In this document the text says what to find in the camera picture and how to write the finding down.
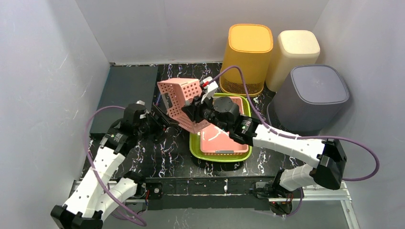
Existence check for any pink perforated basket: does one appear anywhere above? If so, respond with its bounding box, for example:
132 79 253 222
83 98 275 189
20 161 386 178
157 78 210 134
199 96 250 156

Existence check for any green plastic tray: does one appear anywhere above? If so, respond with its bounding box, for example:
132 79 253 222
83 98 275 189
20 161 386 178
182 93 252 162

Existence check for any orange slatted waste bin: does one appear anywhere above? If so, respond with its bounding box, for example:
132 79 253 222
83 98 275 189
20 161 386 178
220 24 274 97

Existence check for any grey slatted waste bin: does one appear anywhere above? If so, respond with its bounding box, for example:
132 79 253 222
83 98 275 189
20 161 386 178
267 64 350 136

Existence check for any cream bin liner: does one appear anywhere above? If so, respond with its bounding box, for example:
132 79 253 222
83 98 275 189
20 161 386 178
265 30 320 92

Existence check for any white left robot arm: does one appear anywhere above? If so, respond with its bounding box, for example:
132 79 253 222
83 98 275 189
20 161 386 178
50 101 178 229

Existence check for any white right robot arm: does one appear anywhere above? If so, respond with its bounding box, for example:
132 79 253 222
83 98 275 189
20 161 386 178
181 97 347 193

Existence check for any blue red screwdriver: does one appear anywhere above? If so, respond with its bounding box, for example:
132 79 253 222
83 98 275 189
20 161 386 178
155 94 162 107

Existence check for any dark grey flat box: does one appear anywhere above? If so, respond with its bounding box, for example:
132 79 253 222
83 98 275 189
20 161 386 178
89 66 159 137

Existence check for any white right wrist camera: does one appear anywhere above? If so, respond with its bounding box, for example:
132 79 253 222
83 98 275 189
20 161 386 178
200 77 218 102

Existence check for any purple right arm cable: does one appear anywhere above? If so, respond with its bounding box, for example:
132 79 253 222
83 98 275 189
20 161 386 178
204 65 380 219

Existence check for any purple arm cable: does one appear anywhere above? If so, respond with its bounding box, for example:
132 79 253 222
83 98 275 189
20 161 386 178
204 65 380 219
83 105 148 227

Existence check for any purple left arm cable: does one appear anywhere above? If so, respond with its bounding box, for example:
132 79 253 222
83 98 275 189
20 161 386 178
83 105 148 227

